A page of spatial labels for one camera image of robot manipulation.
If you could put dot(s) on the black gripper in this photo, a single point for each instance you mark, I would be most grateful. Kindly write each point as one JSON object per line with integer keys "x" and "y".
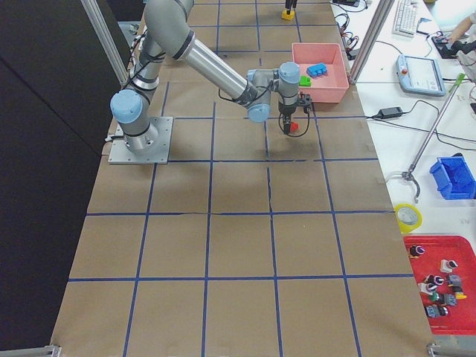
{"x": 285, "y": 110}

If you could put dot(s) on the green toy block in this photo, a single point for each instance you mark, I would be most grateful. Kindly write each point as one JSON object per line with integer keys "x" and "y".
{"x": 305, "y": 81}

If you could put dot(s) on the blue toy block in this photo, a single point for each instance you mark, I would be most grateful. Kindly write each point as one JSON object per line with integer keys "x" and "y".
{"x": 317, "y": 70}

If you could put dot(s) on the yellow toy block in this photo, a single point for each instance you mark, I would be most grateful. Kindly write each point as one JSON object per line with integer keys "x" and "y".
{"x": 288, "y": 14}

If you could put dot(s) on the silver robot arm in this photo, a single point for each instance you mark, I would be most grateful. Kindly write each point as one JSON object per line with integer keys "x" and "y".
{"x": 172, "y": 52}

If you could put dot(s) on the pink plastic box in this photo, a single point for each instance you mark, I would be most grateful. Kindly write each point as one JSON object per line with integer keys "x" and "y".
{"x": 331, "y": 87}

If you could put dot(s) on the black power adapter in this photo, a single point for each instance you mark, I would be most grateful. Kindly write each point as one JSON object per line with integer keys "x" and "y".
{"x": 388, "y": 113}

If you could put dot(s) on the white keyboard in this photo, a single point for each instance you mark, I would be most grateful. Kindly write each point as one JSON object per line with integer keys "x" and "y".
{"x": 405, "y": 19}

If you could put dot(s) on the teach pendant tablet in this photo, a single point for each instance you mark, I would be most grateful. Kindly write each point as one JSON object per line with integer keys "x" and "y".
{"x": 420, "y": 75}

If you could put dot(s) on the yellow tape roll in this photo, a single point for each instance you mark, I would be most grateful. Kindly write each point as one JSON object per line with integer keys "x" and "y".
{"x": 409, "y": 218}

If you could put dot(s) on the blue plastic bin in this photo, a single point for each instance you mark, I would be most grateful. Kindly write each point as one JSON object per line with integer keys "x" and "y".
{"x": 453, "y": 178}

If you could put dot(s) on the red plastic tray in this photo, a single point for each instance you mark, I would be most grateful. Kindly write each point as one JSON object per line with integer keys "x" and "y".
{"x": 444, "y": 270}

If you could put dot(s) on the aluminium frame post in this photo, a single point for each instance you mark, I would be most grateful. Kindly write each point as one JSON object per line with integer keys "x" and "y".
{"x": 369, "y": 40}

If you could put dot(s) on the green handled reacher grabber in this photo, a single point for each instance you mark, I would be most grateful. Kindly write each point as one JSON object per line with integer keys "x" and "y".
{"x": 408, "y": 175}

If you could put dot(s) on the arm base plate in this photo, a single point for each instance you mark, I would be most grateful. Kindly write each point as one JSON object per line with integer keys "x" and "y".
{"x": 153, "y": 147}

